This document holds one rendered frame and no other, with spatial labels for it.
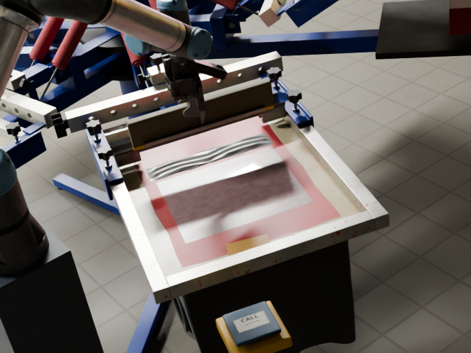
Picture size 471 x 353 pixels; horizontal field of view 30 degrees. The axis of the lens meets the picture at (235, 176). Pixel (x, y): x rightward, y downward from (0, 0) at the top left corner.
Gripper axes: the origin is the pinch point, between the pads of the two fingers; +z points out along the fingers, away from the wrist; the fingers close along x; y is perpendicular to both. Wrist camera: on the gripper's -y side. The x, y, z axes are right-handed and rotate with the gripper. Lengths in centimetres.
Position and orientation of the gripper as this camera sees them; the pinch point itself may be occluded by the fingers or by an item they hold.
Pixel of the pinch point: (201, 115)
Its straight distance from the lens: 239.7
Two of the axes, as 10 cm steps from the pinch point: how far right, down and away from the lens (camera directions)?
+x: 3.2, 4.9, -8.1
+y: -9.4, 2.9, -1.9
